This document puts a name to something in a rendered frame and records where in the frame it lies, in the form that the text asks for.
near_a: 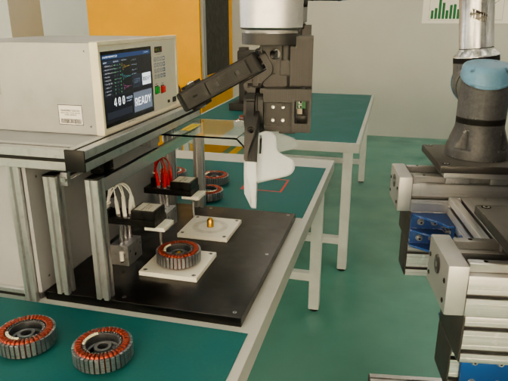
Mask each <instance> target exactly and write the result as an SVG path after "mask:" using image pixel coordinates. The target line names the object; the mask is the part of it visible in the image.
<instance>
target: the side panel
mask: <svg viewBox="0 0 508 381"><path fill-rule="evenodd" d="M0 297H5V298H10V299H20V300H26V301H33V302H39V301H40V299H43V298H44V297H45V294H44V292H43V293H40V292H39V288H38V282H37V276H36V267H35V261H34V255H33V245H32V240H31V234H30V229H29V219H28V214H27V208H26V198H25V193H24V187H23V177H22V172H21V168H19V167H9V166H0Z"/></svg>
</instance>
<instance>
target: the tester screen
mask: <svg viewBox="0 0 508 381"><path fill-rule="evenodd" d="M101 63H102V72H103V81H104V97H105V106H106V114H108V113H112V112H114V111H117V110H121V109H123V108H126V107H130V106H132V112H131V113H128V114H126V115H123V116H120V117H117V118H115V119H112V120H109V121H108V115H107V125H109V124H112V123H115V122H118V121H120V120H122V119H126V118H128V117H130V116H134V115H136V114H139V113H142V112H144V111H146V110H150V109H152V108H153V107H149V108H147V109H144V110H141V111H138V112H136V113H135V105H134V95H133V93H134V92H137V91H141V90H144V89H147V88H152V83H149V84H146V85H140V86H138V87H134V88H133V81H132V75H136V74H139V73H146V72H150V77H151V70H150V49H148V50H142V51H131V52H125V53H119V54H108V55H102V56H101ZM124 94H125V100H126V105H123V106H121V107H117V108H114V107H113V98H116V97H119V96H122V95H124Z"/></svg>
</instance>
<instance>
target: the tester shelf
mask: <svg viewBox="0 0 508 381"><path fill-rule="evenodd" d="M198 116H200V109H198V110H195V111H193V110H189V111H187V112H185V111H184V109H183V107H182V106H181V104H180V102H179V106H178V107H176V108H173V109H171V110H168V111H166V112H164V113H161V114H159V115H156V116H153V117H151V118H149V119H146V120H144V121H142V122H139V123H136V124H134V125H131V126H129V127H127V128H125V129H122V130H119V131H117V132H114V133H112V134H110V135H107V136H98V135H79V134H67V133H53V132H29V131H16V130H3V129H0V166H9V167H19V168H29V169H47V170H57V171H66V172H83V173H86V172H88V171H90V170H92V169H94V168H96V167H98V166H100V165H102V164H104V163H106V162H108V161H110V160H112V159H114V158H116V157H118V156H120V155H122V154H124V153H126V152H128V151H130V150H132V149H134V148H136V147H138V146H140V145H142V144H144V143H146V142H148V141H150V140H152V139H154V138H156V137H158V136H160V135H162V134H164V133H166V132H168V131H170V130H172V129H174V128H176V127H178V126H180V125H182V124H184V123H186V122H188V121H190V120H192V119H194V118H196V117H198Z"/></svg>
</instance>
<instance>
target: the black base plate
mask: <svg viewBox="0 0 508 381"><path fill-rule="evenodd" d="M176 206H177V222H176V223H175V224H174V225H173V226H172V227H171V228H170V229H169V230H167V231H165V232H162V235H163V243H167V242H168V241H169V242H170V241H171V240H172V241H173V240H179V242H180V240H189V241H192V242H195V243H197V244H199V245H200V247H201V251H207V252H216V257H215V259H214V260H213V261H212V263H211V264H210V266H209V267H208V268H207V269H206V271H205V272H204V273H203V275H202V276H201V278H200V279H199V280H198V281H197V282H196V283H195V282H190V281H183V280H172V279H165V278H159V277H148V276H142V275H139V271H140V270H141V269H142V268H143V267H144V266H145V265H146V264H147V263H148V262H149V261H150V260H151V259H152V258H153V257H154V256H155V255H156V249H157V247H159V245H160V236H159V231H146V230H145V229H144V227H137V226H131V229H132V235H138V236H141V245H142V255H141V256H140V257H139V258H138V259H137V260H135V261H134V262H133V263H132V264H131V265H130V266H124V265H112V266H113V282H114V289H115V296H114V297H112V296H111V299H110V300H109V301H105V300H104V299H102V300H100V299H97V293H96V286H95V279H94V266H93V258H92V255H91V256H89V257H88V258H87V259H86V260H85V261H84V262H82V263H81V264H80V265H78V266H77V267H75V268H74V269H73V270H74V277H75V283H76V290H74V291H72V293H71V294H70V295H65V294H64V293H62V294H58V293H57V283H55V284H54V285H53V286H51V287H50V288H48V289H47V290H46V297H47V299H52V300H57V301H63V302H73V303H78V304H83V305H93V306H99V307H105V308H114V309H119V310H125V311H135V312H140V313H145V314H155V315H161V316H166V317H172V318H181V319H187V320H192V321H202V322H208V323H213V324H223V325H228V326H234V327H242V325H243V322H244V321H245V319H246V316H247V315H248V313H249V310H250V309H251V307H252V304H253V303H254V301H255V299H256V297H257V295H258V293H259V290H260V289H261V287H262V284H263V283H264V281H265V278H266V277H267V275H268V272H269V271H270V269H271V267H272V265H273V264H274V261H275V259H276V258H277V255H278V253H279V252H280V249H281V247H282V245H283V243H284V241H285V239H286V238H287V235H288V233H289V232H290V229H291V227H292V226H293V223H294V221H295V220H296V214H293V213H285V212H269V211H260V210H251V209H235V208H227V207H217V206H204V207H203V208H200V207H195V205H194V208H195V215H200V216H208V217H216V218H232V219H239V220H241V222H242V223H241V225H240V226H239V228H238V229H237V230H236V231H235V232H234V234H233V235H232V236H231V238H230V239H229V241H228V242H227V243H226V242H218V241H211V240H198V239H190V238H183V237H177V233H178V232H179V231H180V230H181V229H182V228H183V227H184V226H185V225H186V224H187V223H188V222H189V221H190V220H191V219H192V218H193V217H192V204H184V203H176Z"/></svg>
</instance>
